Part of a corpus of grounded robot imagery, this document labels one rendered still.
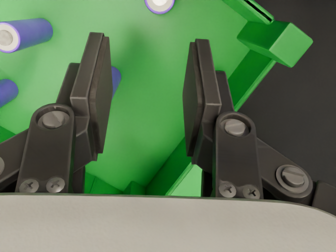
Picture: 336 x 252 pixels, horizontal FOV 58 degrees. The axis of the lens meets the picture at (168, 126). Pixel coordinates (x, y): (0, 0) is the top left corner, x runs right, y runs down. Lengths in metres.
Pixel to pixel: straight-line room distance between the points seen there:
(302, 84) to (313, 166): 0.19
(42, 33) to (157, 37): 0.09
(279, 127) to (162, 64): 0.45
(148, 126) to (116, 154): 0.04
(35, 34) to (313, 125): 0.59
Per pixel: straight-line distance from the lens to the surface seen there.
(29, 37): 0.22
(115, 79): 0.23
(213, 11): 0.26
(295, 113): 0.68
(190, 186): 0.69
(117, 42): 0.26
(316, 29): 0.65
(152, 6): 0.19
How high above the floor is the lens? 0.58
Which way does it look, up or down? 68 degrees down
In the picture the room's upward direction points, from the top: 174 degrees clockwise
